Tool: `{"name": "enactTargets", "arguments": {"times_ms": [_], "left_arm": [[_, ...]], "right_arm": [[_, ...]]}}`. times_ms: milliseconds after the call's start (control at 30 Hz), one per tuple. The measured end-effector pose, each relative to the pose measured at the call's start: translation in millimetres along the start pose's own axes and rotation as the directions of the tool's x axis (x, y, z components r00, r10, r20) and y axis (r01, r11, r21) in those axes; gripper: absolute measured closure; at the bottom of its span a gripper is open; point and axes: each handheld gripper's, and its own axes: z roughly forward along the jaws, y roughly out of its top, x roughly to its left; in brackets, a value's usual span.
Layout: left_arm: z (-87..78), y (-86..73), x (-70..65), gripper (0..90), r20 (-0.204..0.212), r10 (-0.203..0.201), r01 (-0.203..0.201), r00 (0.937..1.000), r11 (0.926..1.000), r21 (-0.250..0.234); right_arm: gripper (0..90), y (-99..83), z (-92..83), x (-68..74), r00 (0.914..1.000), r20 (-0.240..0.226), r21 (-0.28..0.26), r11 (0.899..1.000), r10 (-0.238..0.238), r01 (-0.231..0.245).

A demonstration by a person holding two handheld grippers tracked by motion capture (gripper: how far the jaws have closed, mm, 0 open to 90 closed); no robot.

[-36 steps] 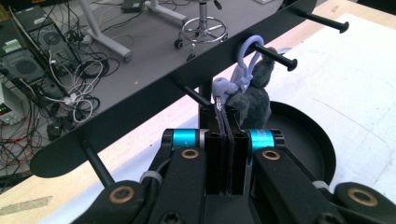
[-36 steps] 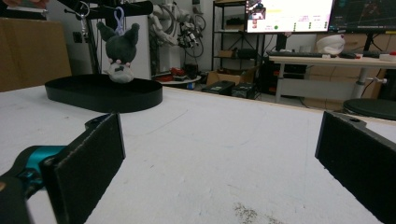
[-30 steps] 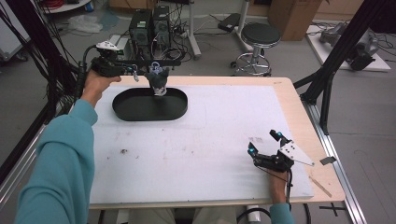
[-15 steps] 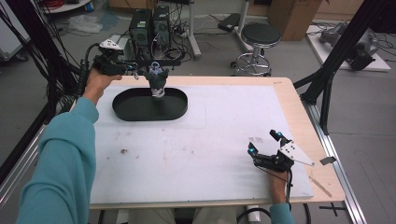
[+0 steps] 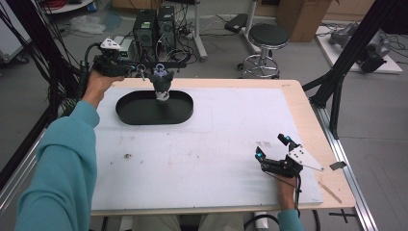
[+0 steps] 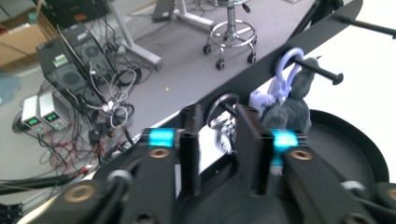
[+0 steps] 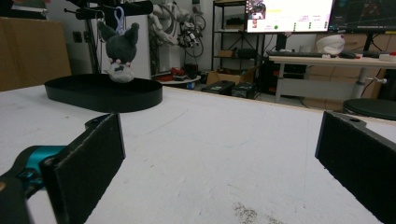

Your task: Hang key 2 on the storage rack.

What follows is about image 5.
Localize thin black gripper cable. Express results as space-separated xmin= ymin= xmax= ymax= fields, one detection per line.
xmin=264 ymin=171 xmax=303 ymax=219

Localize black device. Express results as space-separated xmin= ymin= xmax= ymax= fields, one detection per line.
xmin=358 ymin=30 xmax=392 ymax=74

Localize brown cardboard box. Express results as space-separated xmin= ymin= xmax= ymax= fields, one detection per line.
xmin=276 ymin=0 xmax=333 ymax=43

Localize grey device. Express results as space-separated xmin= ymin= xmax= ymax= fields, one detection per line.
xmin=328 ymin=22 xmax=359 ymax=49

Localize black round stool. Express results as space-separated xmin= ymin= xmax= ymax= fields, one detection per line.
xmin=238 ymin=22 xmax=291 ymax=80

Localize black floor cables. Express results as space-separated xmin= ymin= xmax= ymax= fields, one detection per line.
xmin=153 ymin=6 xmax=200 ymax=80

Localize black computer tower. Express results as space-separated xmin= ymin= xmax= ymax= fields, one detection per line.
xmin=132 ymin=9 xmax=160 ymax=51
xmin=157 ymin=5 xmax=177 ymax=52

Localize thin wooden stick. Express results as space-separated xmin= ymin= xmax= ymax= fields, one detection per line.
xmin=318 ymin=181 xmax=344 ymax=205

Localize black metal frame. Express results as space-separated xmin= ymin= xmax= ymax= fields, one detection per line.
xmin=301 ymin=0 xmax=408 ymax=141
xmin=0 ymin=0 xmax=93 ymax=191

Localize white floor board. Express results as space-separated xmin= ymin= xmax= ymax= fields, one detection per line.
xmin=315 ymin=24 xmax=404 ymax=75

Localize aluminium rail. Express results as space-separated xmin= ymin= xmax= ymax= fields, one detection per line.
xmin=312 ymin=104 xmax=380 ymax=231
xmin=0 ymin=128 xmax=49 ymax=214

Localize white table mat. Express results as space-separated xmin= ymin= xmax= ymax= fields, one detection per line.
xmin=90 ymin=87 xmax=324 ymax=211

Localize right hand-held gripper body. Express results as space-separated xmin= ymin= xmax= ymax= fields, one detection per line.
xmin=259 ymin=141 xmax=325 ymax=179

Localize black tape piece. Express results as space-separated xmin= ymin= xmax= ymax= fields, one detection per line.
xmin=329 ymin=161 xmax=348 ymax=171

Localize black stand with oval tray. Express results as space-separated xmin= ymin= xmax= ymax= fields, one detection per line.
xmin=113 ymin=61 xmax=194 ymax=126

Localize wooden table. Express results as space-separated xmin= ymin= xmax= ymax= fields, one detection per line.
xmin=90 ymin=77 xmax=357 ymax=217

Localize person's right hand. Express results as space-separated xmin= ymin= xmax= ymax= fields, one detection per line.
xmin=274 ymin=173 xmax=299 ymax=210

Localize thick black gripper cable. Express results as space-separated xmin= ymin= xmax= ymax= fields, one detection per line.
xmin=76 ymin=41 xmax=102 ymax=101

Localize white cylinder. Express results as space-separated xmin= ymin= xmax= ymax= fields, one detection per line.
xmin=254 ymin=211 xmax=269 ymax=230

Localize flat black box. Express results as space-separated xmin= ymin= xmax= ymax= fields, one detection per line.
xmin=223 ymin=13 xmax=249 ymax=35

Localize person's left hand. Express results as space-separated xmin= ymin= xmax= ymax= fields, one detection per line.
xmin=81 ymin=70 xmax=125 ymax=109

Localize white desk leg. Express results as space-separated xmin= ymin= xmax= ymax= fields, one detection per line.
xmin=242 ymin=0 xmax=262 ymax=54
xmin=191 ymin=0 xmax=209 ymax=63

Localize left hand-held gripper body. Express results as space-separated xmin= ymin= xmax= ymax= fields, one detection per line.
xmin=90 ymin=37 xmax=133 ymax=78

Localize black plush toy keychain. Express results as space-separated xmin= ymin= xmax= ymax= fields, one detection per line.
xmin=148 ymin=63 xmax=176 ymax=103

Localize clear plastic bag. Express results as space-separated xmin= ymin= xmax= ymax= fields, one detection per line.
xmin=69 ymin=14 xmax=107 ymax=36

